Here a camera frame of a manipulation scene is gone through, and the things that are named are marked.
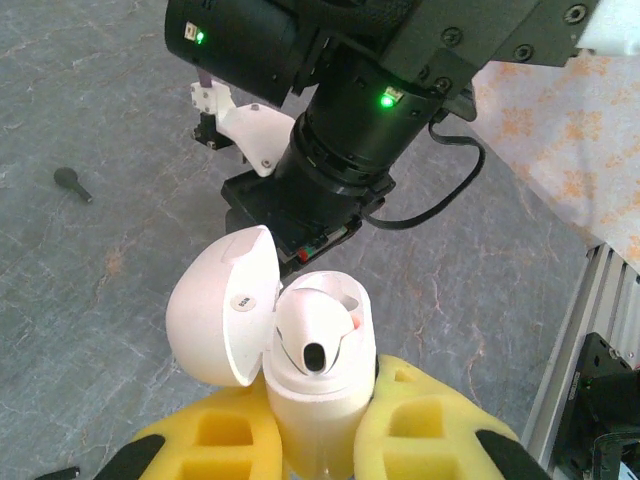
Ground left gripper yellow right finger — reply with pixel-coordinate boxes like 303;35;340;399
352;353;552;480

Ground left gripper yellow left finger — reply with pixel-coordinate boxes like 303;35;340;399
99;384;285;480

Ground white earbud charging case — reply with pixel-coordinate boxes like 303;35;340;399
165;224;377;480

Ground white wireless earbud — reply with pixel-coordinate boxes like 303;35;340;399
273;287;361;379

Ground black wireless earbud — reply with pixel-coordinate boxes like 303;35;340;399
53;166;95;205

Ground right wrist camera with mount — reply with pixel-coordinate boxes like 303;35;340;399
189;82;297;179

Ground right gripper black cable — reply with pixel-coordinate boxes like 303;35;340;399
359;117;487;232

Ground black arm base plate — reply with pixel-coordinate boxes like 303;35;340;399
554;332;640;480

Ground long aluminium table rail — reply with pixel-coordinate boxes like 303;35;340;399
519;239;640;480

